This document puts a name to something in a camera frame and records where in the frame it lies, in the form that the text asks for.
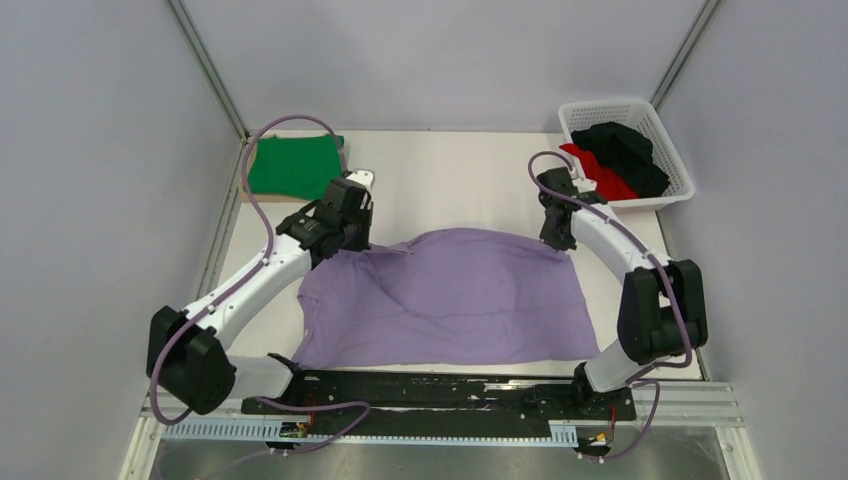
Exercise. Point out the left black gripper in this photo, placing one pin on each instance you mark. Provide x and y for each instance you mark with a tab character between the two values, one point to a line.
362	242

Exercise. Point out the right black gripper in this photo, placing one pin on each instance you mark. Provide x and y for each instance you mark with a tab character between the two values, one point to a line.
559	243

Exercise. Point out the purple t shirt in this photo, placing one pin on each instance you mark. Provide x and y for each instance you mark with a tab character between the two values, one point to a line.
459	296

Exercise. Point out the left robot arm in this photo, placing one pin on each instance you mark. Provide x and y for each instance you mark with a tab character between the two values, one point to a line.
187	348

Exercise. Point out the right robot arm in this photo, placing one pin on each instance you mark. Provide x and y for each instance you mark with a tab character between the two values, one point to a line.
662	316

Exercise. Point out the red t shirt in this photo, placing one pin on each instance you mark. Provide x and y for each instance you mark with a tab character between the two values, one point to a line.
609	184

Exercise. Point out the folded green t shirt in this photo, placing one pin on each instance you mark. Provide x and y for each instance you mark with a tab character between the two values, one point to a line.
294	167

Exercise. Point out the black t shirt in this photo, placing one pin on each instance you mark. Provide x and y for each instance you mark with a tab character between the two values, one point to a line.
628	153

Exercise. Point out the white plastic basket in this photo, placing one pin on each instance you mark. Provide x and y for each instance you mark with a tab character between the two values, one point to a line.
641	116

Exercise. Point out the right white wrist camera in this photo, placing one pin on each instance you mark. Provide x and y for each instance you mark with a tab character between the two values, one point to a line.
584	184

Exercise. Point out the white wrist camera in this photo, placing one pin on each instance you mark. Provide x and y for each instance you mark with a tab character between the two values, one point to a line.
364	177
584	184

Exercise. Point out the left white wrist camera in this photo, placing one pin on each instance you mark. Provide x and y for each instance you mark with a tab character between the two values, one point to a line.
364	177

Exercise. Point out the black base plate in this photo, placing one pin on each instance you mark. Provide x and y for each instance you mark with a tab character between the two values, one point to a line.
449	405

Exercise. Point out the aluminium frame rail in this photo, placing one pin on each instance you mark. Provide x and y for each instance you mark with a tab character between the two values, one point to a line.
698	402

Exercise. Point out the right corner metal post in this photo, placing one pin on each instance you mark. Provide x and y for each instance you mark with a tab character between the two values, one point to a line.
699	26

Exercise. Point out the corner metal post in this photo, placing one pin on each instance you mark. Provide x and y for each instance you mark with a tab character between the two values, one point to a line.
206	64
699	26

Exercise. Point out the left corner metal post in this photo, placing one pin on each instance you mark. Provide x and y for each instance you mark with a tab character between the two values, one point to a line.
206	64

